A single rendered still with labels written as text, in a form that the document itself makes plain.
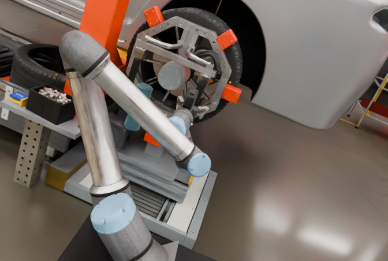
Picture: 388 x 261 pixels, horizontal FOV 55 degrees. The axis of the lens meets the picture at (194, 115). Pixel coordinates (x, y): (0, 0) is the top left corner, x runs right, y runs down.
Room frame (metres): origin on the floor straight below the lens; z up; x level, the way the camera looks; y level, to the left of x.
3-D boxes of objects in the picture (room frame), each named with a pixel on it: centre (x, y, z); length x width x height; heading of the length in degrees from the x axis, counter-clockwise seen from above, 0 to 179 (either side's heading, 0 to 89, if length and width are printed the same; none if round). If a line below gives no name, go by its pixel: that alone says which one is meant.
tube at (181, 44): (1.85, 0.28, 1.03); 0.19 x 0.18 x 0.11; 176
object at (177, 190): (2.13, 0.10, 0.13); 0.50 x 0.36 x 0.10; 86
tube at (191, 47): (1.84, 0.08, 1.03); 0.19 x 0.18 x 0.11; 176
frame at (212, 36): (1.97, 0.17, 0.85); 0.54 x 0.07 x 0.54; 86
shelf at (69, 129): (1.71, 0.72, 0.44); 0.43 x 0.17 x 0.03; 86
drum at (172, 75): (1.89, 0.18, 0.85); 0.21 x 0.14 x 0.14; 176
